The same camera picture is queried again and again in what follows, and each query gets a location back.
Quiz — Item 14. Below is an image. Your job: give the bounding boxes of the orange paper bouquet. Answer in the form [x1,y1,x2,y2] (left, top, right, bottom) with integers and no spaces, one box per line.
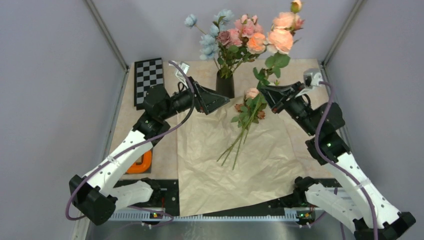
[176,95,332,217]

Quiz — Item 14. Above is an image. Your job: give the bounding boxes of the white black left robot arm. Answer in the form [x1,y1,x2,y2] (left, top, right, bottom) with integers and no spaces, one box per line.
[65,61,230,226]

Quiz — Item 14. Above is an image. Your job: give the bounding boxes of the aluminium frame rail left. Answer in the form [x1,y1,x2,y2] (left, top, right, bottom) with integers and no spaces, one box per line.
[83,0,129,72]

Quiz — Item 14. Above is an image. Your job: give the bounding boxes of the black grey chessboard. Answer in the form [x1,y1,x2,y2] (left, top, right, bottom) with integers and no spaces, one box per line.
[134,58,164,110]

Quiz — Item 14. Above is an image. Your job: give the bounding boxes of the small pink flower bunch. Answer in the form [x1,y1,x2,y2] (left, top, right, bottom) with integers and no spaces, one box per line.
[217,88,268,170]

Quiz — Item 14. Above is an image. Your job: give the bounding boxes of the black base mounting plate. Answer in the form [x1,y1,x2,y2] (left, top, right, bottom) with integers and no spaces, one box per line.
[108,174,324,217]

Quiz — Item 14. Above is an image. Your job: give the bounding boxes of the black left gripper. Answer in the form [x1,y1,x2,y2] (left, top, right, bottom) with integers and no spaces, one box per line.
[160,75,230,120]

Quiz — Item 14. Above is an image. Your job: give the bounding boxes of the aluminium frame rail right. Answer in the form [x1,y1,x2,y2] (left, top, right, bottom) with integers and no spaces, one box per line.
[321,0,367,68]

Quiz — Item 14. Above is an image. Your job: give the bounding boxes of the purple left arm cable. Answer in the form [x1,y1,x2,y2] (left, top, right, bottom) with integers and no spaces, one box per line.
[65,60,196,229]

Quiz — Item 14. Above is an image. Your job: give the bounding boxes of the pink orange blue flowers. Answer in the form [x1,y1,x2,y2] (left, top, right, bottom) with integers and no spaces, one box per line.
[184,9,264,76]

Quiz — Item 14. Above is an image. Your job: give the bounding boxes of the orange curved toy track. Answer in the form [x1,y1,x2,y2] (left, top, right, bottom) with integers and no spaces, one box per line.
[126,150,153,175]

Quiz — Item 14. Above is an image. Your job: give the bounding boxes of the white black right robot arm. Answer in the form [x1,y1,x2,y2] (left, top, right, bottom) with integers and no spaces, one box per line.
[259,68,416,240]

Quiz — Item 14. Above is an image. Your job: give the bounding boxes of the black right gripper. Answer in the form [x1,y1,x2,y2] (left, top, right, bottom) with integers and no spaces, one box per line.
[258,81,318,136]

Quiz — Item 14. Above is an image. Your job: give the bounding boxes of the aluminium frame rail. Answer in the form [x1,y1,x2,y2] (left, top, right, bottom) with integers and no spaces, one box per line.
[71,187,395,240]
[321,0,367,68]
[83,0,129,72]

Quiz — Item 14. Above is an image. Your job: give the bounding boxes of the aluminium front frame rail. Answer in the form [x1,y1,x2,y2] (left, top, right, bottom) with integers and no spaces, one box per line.
[71,187,395,240]

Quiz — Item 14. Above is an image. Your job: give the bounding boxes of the black cylindrical vase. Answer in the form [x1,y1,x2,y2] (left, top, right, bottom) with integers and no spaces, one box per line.
[215,70,235,99]

